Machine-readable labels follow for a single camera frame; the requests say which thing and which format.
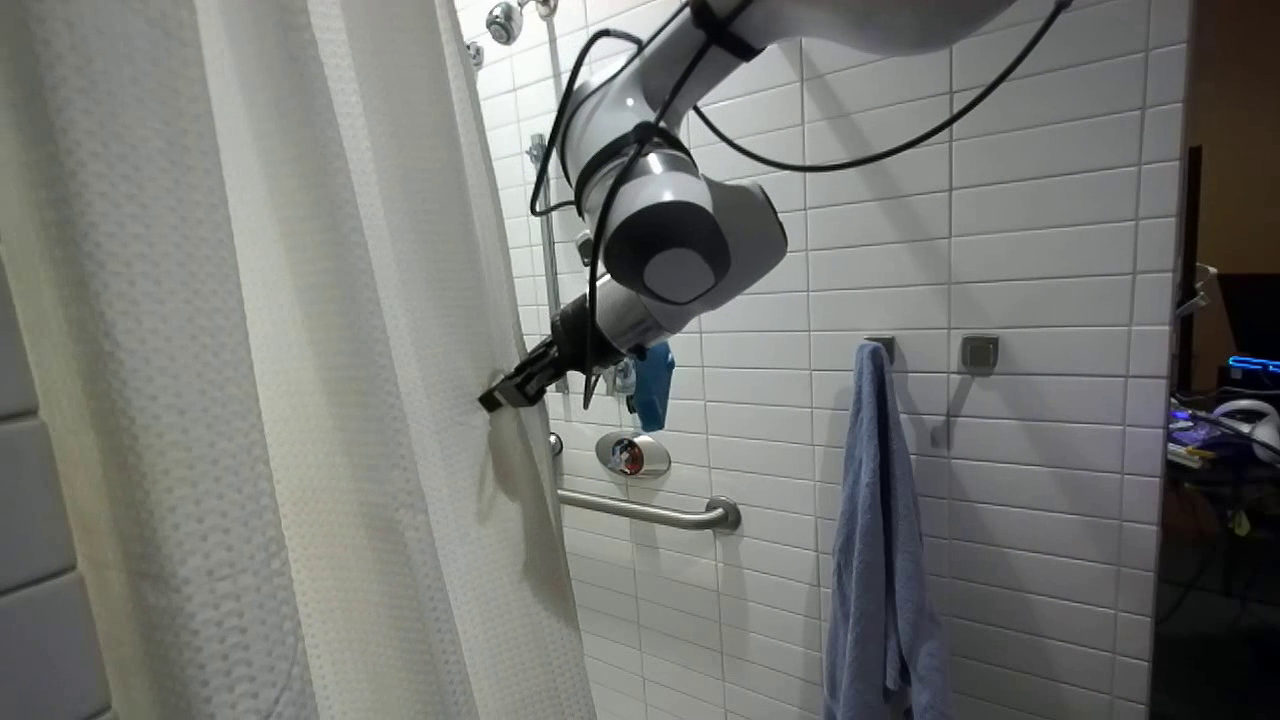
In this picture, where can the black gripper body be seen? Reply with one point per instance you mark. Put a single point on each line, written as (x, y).
(587, 343)

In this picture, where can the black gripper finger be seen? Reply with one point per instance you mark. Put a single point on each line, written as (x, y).
(518, 384)
(538, 353)

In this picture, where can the white shower curtain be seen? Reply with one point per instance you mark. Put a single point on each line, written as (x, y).
(332, 401)

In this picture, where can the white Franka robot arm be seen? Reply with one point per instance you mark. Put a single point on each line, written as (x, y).
(681, 226)

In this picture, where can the round chrome shower valve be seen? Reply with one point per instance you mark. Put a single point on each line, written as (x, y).
(635, 452)

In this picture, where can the metal grab bar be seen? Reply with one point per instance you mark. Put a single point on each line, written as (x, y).
(652, 510)

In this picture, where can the metal towel hook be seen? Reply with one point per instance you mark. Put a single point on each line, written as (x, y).
(882, 350)

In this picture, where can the blue hanging towel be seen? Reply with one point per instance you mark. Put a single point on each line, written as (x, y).
(882, 563)

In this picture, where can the black equipment desk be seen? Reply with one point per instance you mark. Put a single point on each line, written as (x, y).
(1222, 492)

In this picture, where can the black laptop blue lights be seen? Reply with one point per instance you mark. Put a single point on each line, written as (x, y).
(1255, 313)

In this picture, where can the orange wooden door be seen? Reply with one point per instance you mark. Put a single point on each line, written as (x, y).
(1235, 132)

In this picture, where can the chrome shower slide rail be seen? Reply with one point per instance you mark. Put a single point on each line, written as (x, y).
(551, 242)

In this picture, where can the metal wall hook with lever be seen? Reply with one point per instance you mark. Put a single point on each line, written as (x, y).
(981, 353)

